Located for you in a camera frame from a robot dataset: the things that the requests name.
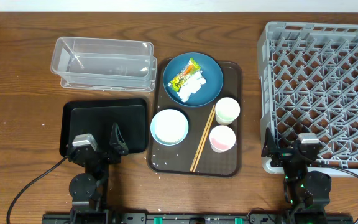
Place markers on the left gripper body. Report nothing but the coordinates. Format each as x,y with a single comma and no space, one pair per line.
106,160

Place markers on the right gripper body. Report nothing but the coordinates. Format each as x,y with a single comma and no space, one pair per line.
293,169

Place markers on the white cup pink inside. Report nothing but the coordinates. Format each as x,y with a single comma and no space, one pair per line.
222,138

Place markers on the light blue bowl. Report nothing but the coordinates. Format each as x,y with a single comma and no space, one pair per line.
169,127

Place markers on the white cup green inside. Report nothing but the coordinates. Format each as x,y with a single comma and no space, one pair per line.
227,110

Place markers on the white tissue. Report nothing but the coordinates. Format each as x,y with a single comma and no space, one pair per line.
191,86

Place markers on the green orange snack wrapper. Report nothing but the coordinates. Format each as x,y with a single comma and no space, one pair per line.
182,77

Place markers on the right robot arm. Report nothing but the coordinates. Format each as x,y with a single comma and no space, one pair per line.
306,191

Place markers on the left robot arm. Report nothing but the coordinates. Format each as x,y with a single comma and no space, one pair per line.
89,189

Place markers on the grey dishwasher rack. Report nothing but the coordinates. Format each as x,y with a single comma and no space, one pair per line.
309,84

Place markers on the black plastic tray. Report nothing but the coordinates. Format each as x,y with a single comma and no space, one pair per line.
97,117

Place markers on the brown serving tray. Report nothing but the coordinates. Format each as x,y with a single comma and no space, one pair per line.
178,159

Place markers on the clear plastic bin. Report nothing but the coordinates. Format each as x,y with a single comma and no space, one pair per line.
104,64

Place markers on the wooden chopstick left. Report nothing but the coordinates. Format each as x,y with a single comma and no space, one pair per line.
201,140

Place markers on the dark blue plate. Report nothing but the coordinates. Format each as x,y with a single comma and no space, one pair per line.
211,72

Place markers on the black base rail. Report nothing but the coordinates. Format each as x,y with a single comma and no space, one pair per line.
141,218

